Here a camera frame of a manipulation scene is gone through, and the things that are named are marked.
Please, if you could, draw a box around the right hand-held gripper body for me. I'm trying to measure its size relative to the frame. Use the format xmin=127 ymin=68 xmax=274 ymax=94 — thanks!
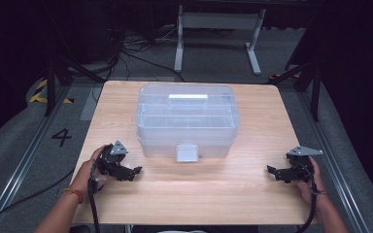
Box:
xmin=286 ymin=146 xmax=324 ymax=183

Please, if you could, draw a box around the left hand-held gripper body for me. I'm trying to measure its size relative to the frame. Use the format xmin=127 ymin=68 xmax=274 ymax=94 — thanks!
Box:
xmin=96 ymin=140 xmax=130 ymax=178

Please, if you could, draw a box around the clear plastic storage box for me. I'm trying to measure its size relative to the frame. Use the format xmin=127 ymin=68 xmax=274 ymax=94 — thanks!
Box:
xmin=135 ymin=83 xmax=242 ymax=163

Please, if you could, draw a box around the person's right hand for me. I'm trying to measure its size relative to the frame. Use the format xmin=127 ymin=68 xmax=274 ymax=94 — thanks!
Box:
xmin=295 ymin=156 xmax=327 ymax=204

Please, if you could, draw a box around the person's left hand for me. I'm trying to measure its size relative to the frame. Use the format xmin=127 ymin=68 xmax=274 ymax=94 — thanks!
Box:
xmin=73 ymin=145 xmax=112 ymax=199

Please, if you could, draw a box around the black tripod stand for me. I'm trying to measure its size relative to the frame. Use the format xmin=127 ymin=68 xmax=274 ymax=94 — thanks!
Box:
xmin=267 ymin=57 xmax=322 ymax=123
xmin=43 ymin=52 xmax=106 ymax=117

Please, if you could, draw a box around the grey metal stand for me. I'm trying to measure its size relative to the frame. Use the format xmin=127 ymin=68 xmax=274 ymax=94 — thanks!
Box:
xmin=173 ymin=4 xmax=267 ymax=77

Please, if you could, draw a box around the metal floor rail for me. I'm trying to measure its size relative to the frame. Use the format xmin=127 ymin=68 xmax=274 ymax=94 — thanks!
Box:
xmin=0 ymin=84 xmax=72 ymax=233
xmin=295 ymin=90 xmax=372 ymax=233

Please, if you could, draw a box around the right hand-held gripper black cable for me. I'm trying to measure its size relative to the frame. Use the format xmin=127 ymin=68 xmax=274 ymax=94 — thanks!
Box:
xmin=295 ymin=159 xmax=320 ymax=233

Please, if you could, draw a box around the orange braided bracelet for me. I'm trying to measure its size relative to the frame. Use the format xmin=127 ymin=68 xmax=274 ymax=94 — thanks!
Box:
xmin=61 ymin=187 xmax=85 ymax=205

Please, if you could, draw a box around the black floor cable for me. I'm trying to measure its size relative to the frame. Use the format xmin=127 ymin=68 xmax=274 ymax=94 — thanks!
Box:
xmin=0 ymin=167 xmax=76 ymax=231

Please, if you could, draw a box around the tangle of black cables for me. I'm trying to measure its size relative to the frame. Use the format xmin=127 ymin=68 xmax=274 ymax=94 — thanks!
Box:
xmin=105 ymin=25 xmax=187 ymax=83

